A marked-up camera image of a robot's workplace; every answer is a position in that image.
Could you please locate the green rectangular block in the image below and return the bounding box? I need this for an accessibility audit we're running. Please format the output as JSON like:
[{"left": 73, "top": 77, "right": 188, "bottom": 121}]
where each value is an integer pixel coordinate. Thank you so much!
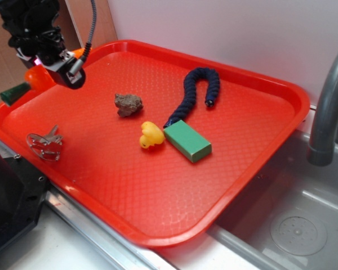
[{"left": 164, "top": 120, "right": 212, "bottom": 163}]

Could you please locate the grey sink basin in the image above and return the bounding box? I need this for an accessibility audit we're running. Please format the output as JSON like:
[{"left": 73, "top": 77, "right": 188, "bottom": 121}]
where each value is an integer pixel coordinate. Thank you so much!
[{"left": 208, "top": 112, "right": 338, "bottom": 270}]

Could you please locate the orange toy carrot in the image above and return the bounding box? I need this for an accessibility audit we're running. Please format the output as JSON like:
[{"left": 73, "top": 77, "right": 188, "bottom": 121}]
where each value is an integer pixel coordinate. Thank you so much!
[{"left": 0, "top": 47, "right": 92, "bottom": 106}]

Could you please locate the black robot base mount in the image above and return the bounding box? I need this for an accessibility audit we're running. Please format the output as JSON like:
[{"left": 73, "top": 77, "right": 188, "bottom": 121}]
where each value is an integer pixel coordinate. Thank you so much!
[{"left": 0, "top": 155, "right": 50, "bottom": 252}]

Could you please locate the yellow rubber duck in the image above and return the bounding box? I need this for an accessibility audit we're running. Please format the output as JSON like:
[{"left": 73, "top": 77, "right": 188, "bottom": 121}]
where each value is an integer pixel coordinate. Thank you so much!
[{"left": 139, "top": 121, "right": 165, "bottom": 149}]

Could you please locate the grey braided cable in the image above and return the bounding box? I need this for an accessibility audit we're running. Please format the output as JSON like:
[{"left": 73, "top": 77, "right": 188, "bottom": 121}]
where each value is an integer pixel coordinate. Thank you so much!
[{"left": 66, "top": 0, "right": 97, "bottom": 77}]

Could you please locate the red plastic tray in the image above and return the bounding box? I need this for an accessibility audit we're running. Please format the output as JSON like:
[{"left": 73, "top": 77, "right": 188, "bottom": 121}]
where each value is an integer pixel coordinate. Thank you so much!
[{"left": 0, "top": 39, "right": 311, "bottom": 249}]

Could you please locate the sink drain cover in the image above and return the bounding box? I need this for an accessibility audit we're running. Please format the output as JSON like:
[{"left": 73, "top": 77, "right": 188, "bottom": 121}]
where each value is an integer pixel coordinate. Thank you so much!
[{"left": 270, "top": 210, "right": 327, "bottom": 256}]

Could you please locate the dark blue rope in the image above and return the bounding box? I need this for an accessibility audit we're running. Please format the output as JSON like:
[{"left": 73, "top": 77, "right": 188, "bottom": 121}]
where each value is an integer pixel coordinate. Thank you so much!
[{"left": 163, "top": 66, "right": 221, "bottom": 129}]

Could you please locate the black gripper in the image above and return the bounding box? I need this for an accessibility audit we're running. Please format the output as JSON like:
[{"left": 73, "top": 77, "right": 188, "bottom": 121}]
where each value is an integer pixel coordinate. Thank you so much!
[{"left": 0, "top": 1, "right": 86, "bottom": 89}]

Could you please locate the grey sink faucet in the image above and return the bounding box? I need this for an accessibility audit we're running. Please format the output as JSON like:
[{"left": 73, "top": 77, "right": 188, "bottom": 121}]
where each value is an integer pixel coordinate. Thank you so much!
[{"left": 307, "top": 55, "right": 338, "bottom": 167}]

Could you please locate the brown rock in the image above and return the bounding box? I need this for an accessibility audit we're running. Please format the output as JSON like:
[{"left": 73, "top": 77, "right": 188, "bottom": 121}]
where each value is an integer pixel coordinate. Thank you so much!
[{"left": 114, "top": 93, "right": 144, "bottom": 118}]

